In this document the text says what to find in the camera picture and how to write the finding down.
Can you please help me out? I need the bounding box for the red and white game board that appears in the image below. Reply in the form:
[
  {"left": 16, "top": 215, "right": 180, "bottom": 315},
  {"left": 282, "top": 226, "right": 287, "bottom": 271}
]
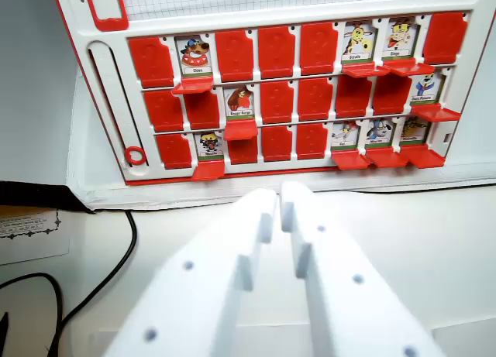
[{"left": 50, "top": 0, "right": 496, "bottom": 187}]

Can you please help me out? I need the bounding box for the long black cable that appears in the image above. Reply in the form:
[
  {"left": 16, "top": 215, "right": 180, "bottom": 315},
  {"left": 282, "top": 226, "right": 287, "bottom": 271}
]
[{"left": 46, "top": 210, "right": 138, "bottom": 357}]

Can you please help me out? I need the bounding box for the red board flap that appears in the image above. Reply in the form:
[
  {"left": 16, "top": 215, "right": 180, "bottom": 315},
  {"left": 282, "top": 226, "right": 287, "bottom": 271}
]
[{"left": 128, "top": 36, "right": 175, "bottom": 90}]

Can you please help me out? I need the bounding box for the printed white paper sheet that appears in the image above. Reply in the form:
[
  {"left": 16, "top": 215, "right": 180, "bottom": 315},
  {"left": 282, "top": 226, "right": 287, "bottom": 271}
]
[{"left": 0, "top": 206, "right": 71, "bottom": 266}]

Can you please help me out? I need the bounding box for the black pen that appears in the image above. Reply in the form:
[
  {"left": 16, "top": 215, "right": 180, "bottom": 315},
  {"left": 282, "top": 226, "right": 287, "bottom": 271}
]
[{"left": 0, "top": 311, "right": 10, "bottom": 352}]

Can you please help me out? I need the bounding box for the looped black cable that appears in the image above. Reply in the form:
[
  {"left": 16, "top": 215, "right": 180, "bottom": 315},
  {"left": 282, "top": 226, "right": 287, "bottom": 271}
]
[{"left": 0, "top": 272, "right": 64, "bottom": 354}]

